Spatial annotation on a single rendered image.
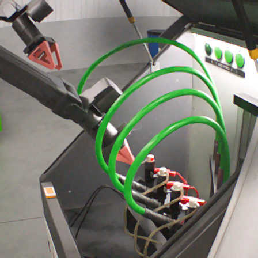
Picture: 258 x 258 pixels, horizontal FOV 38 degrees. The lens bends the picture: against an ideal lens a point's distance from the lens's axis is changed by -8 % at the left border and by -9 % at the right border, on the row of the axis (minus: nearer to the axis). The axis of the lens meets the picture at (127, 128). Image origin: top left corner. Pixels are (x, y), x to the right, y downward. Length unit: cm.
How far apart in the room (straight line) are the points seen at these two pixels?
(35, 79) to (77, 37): 679
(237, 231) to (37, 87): 51
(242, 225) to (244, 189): 7
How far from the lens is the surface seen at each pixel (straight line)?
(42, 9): 113
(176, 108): 137
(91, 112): 95
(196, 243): 75
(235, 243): 71
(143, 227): 102
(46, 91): 86
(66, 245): 101
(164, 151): 141
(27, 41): 112
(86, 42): 769
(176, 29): 503
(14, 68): 82
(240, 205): 70
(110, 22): 780
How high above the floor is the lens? 156
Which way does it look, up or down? 20 degrees down
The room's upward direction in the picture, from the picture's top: straight up
